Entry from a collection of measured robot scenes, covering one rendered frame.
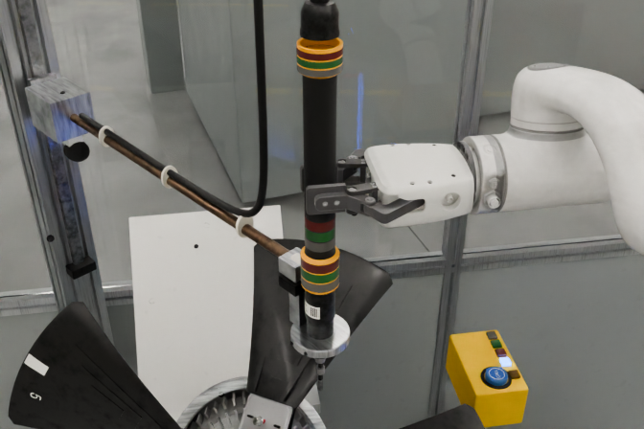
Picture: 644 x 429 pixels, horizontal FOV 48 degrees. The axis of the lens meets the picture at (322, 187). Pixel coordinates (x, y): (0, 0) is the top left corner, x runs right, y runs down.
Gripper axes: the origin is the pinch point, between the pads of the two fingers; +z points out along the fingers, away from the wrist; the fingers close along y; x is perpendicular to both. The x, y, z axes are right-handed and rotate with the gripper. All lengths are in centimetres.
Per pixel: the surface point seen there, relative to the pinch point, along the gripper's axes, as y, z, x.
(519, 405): 21, -39, -62
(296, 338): -1.0, 3.2, -19.5
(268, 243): 6.5, 5.4, -11.1
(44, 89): 51, 38, -8
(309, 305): -1.2, 1.7, -14.7
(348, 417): 71, -18, -116
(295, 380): 6.6, 2.6, -34.2
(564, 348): 70, -78, -100
